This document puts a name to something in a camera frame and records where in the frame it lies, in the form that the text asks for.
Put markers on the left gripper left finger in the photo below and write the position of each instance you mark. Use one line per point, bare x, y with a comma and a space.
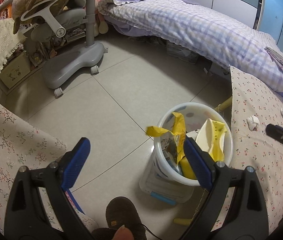
25, 216

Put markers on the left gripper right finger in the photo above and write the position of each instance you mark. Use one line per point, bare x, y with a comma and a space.
247, 214

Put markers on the small white tissue ball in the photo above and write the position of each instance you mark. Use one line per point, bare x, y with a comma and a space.
252, 122

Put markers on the green yellow scrub sponge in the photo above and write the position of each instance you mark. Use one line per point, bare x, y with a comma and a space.
186, 169

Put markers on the yellow snack bag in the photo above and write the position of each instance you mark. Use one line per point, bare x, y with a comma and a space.
178, 133

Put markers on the white patterned trash bin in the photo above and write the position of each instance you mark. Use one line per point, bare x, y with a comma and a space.
195, 115

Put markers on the operator thumb left hand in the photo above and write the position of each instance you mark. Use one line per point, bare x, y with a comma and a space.
123, 233

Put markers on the cherry print tablecloth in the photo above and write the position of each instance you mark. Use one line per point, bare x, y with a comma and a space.
254, 148

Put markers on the yellow table leg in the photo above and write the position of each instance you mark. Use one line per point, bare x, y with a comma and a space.
224, 105

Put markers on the brown slipper foot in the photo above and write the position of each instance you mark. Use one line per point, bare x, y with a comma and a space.
121, 211

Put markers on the clear plastic storage box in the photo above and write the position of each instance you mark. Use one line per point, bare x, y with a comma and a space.
170, 192

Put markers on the plaid purple duvet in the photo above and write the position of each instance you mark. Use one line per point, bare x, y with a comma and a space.
229, 43

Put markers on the cardboard box under desk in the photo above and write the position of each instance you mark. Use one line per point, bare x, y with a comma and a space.
16, 70

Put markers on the grey ergonomic chair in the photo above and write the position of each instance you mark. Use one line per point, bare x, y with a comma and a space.
60, 23

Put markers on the purple bed sheet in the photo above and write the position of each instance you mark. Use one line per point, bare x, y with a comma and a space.
137, 18

